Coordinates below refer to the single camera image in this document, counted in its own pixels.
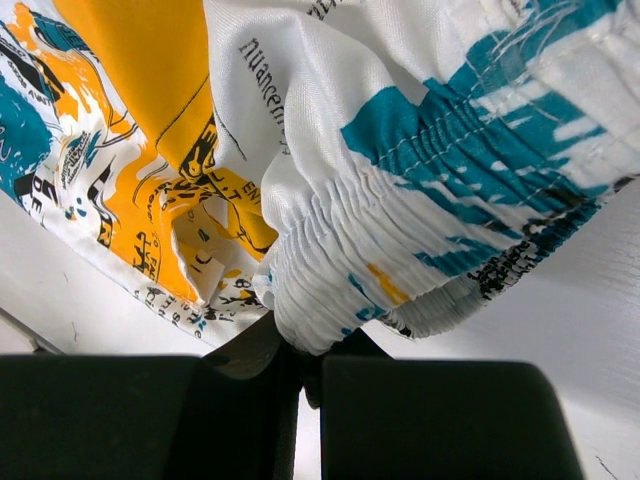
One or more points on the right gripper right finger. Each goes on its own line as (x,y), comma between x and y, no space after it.
(385,418)

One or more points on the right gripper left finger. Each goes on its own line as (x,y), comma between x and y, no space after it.
(231,414)

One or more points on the printed white teal yellow shorts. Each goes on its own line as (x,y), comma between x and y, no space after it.
(335,162)

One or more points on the aluminium table edge rail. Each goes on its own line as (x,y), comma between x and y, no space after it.
(39,343)

